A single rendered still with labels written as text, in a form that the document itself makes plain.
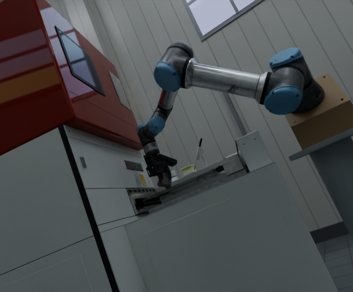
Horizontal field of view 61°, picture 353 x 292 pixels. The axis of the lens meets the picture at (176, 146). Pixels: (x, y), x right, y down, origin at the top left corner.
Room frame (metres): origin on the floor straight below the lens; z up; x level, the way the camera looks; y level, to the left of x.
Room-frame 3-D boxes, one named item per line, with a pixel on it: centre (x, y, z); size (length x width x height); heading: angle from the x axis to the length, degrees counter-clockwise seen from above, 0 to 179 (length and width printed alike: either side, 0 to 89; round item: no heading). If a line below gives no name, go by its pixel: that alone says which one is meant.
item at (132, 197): (1.58, 0.25, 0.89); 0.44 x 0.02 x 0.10; 171
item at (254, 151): (1.45, -0.31, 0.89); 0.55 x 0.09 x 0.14; 171
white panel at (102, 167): (1.41, 0.29, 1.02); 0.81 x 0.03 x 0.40; 171
